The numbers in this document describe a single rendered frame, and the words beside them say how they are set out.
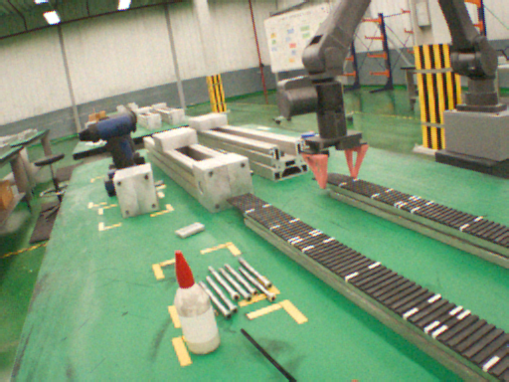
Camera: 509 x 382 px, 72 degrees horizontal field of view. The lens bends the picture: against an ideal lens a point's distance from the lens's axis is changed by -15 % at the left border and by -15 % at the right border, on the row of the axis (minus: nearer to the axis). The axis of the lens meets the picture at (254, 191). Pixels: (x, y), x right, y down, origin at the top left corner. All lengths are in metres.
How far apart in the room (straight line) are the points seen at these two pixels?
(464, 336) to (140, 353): 0.34
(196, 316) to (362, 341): 0.17
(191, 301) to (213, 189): 0.46
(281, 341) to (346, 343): 0.07
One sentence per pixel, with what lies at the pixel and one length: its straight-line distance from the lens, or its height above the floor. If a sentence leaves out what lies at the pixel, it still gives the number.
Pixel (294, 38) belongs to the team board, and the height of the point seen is 1.49.
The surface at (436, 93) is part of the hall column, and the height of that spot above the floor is 0.62.
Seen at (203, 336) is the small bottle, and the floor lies 0.80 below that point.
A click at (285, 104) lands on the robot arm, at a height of 0.98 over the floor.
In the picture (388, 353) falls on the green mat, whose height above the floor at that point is 0.78.
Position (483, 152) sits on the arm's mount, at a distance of 1.05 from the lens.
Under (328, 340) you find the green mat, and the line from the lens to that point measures 0.43.
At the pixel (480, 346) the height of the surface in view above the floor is 0.81.
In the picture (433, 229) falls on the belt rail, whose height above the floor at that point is 0.79.
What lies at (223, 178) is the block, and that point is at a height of 0.85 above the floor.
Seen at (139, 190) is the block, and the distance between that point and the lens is 0.94.
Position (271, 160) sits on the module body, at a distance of 0.97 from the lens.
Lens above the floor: 1.05
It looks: 17 degrees down
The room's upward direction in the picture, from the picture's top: 10 degrees counter-clockwise
